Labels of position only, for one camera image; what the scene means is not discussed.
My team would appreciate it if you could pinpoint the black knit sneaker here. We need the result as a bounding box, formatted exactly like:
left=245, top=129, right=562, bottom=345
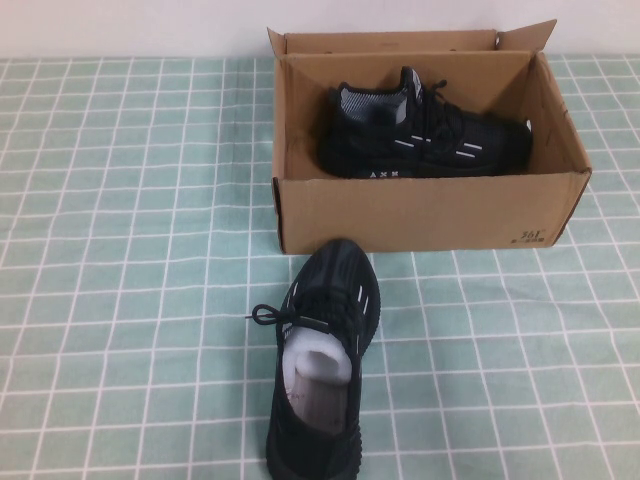
left=313, top=65, right=534, bottom=180
left=244, top=237, right=384, bottom=480

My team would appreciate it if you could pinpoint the green white checked tablecloth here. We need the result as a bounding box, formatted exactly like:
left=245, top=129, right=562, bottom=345
left=0, top=55, right=640, bottom=480

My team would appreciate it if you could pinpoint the brown cardboard shoe box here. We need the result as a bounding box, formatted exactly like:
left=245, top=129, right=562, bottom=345
left=267, top=18, right=593, bottom=255

